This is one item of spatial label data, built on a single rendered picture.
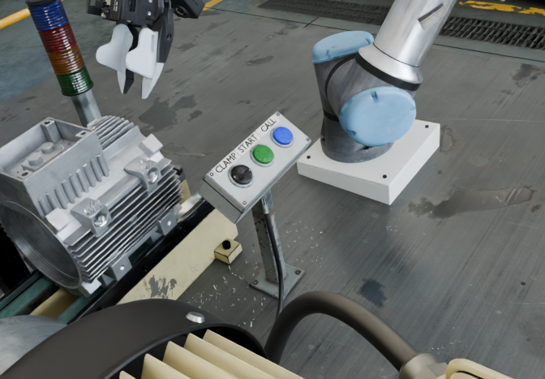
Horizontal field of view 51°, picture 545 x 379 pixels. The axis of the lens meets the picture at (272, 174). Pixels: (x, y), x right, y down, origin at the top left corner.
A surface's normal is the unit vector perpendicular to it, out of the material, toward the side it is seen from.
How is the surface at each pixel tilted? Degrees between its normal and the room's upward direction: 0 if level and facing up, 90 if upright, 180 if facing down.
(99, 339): 17
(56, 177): 90
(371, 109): 95
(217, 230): 90
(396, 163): 4
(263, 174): 34
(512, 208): 0
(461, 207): 0
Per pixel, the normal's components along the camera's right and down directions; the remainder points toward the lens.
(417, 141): -0.22, -0.78
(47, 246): 0.51, -0.37
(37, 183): 0.83, 0.24
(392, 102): 0.13, 0.65
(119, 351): 0.01, -0.92
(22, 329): 0.21, -0.97
